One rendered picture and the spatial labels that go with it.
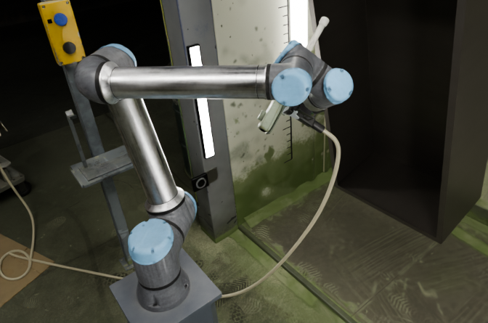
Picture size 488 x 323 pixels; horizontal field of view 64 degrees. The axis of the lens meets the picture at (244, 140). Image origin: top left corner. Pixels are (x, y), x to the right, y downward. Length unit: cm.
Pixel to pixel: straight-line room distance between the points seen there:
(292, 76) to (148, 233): 74
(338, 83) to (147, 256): 79
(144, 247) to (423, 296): 150
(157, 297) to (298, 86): 89
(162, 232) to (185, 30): 97
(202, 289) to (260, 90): 83
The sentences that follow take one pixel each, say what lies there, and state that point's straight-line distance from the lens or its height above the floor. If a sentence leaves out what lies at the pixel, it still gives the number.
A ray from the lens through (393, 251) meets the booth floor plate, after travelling 251.
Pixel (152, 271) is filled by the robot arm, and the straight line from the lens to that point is 138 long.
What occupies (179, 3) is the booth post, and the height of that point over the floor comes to 147.
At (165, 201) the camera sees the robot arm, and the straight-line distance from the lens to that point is 143.
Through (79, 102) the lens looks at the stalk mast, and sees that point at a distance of 202.
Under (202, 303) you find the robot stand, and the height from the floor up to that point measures 64.
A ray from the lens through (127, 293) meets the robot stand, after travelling 159.
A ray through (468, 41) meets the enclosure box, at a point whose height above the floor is 141.
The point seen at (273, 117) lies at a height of 119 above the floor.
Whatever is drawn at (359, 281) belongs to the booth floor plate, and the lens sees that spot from 232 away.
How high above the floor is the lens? 180
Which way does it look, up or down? 30 degrees down
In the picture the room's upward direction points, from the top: 5 degrees counter-clockwise
